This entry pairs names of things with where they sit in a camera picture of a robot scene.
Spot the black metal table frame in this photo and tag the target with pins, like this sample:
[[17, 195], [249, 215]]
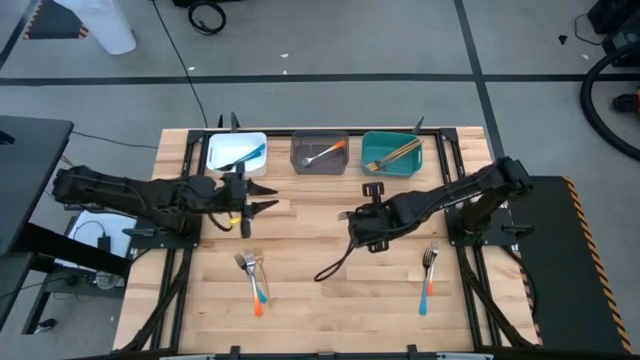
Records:
[[356, 132]]

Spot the white flat box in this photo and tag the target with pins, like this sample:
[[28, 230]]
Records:
[[120, 225]]

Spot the black desk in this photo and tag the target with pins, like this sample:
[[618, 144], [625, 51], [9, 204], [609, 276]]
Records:
[[30, 150]]

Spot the white floor-standing bag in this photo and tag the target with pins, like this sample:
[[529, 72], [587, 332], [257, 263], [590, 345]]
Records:
[[107, 30]]

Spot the small black scrap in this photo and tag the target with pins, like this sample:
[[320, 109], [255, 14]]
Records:
[[563, 39]]

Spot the large hazard-edged black mat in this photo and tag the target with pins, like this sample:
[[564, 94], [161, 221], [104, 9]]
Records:
[[565, 280]]

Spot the small black charger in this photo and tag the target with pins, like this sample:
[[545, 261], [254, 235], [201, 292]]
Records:
[[104, 243]]

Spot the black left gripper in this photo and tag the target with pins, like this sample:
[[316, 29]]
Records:
[[235, 197]]

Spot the white plastic bin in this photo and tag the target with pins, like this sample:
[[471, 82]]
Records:
[[225, 145]]

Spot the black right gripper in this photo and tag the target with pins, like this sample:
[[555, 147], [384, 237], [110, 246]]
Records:
[[372, 222]]

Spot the black equipment case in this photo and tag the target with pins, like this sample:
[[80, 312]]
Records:
[[620, 20]]

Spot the black and orange tool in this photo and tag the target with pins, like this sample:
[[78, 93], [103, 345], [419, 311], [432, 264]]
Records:
[[625, 102]]

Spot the small hazard-striped floor mat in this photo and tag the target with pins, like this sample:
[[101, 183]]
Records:
[[50, 22]]

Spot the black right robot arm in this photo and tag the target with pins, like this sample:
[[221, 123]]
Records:
[[450, 192]]

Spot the teal plastic bin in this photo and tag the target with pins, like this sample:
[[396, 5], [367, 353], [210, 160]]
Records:
[[380, 145]]

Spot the grey translucent plastic bin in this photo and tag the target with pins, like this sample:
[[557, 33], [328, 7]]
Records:
[[305, 142]]

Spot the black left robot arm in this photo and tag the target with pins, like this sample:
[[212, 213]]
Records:
[[125, 192]]

